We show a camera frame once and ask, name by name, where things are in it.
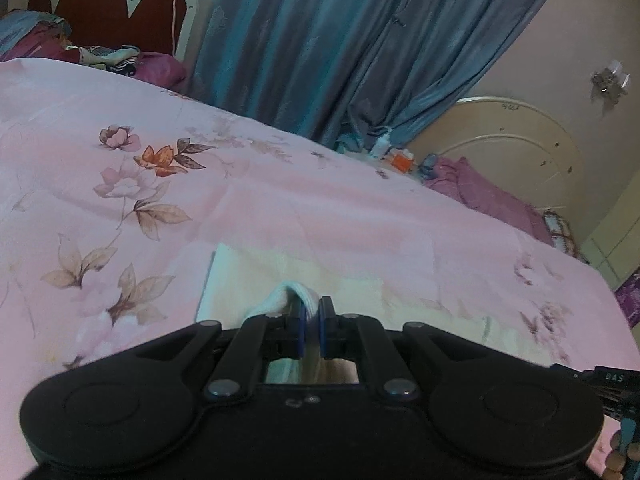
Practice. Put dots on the blue grey curtain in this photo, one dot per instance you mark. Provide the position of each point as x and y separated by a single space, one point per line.
341 72

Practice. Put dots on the pink floral bed sheet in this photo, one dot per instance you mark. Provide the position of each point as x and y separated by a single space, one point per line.
115 195

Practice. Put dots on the purple pillow bed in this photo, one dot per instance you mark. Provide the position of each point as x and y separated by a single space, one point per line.
162 70
459 180

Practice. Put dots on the blue grey pillow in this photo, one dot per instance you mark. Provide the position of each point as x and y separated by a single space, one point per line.
18 23

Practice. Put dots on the orange small box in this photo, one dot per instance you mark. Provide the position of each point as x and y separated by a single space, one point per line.
401 160

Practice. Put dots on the cream knitted sweater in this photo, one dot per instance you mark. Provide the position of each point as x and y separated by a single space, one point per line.
244 282

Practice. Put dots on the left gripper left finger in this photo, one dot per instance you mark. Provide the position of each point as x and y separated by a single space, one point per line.
265 350

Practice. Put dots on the patterned cushion right bed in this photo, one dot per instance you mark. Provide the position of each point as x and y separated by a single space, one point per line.
561 235

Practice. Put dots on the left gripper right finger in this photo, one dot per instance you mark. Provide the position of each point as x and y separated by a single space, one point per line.
364 341

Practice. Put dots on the purple pillow right bed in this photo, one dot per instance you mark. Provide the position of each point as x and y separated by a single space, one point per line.
459 180

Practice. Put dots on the white lotion bottle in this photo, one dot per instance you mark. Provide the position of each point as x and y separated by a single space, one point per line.
381 146

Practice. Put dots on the purple pillow left bed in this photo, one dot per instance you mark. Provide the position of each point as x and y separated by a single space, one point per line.
162 70

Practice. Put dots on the red white scalloped headboard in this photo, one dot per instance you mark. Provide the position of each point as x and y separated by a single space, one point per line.
161 26

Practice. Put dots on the wall lamp fixture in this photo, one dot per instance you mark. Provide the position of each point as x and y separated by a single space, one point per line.
609 84

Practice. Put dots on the cream round headboard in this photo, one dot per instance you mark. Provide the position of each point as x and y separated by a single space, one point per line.
514 145

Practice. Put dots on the patterned clothes on pillow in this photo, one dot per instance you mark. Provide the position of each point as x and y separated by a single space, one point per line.
120 61

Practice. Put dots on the person right hand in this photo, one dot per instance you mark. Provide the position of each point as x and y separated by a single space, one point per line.
615 461

